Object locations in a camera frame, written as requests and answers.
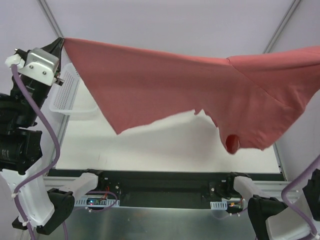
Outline white cable duct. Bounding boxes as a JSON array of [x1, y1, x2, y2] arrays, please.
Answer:
[[210, 200, 228, 211], [74, 197, 120, 208]]

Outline white plastic basket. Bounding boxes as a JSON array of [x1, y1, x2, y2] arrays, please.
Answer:
[[49, 62, 99, 119]]

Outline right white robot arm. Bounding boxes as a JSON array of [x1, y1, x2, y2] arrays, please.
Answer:
[[225, 169, 320, 240]]

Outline right white cable duct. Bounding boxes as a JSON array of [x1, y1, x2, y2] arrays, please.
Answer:
[[210, 200, 228, 211]]

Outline pink t shirt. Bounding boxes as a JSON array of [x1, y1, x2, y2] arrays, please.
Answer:
[[64, 38, 320, 154]]

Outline aluminium rail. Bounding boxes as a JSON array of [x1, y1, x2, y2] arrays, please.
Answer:
[[43, 176, 303, 201]]

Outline left white cable duct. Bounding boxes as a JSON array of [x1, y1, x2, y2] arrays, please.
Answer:
[[74, 197, 120, 208]]

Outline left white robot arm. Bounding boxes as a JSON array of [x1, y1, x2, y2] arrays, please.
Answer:
[[0, 37, 106, 235]]

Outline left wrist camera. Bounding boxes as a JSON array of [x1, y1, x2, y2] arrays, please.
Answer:
[[5, 48, 60, 87]]

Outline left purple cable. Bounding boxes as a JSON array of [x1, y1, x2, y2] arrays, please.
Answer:
[[11, 63, 118, 240]]

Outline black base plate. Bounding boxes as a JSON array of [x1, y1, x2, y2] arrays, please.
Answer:
[[47, 169, 251, 208]]

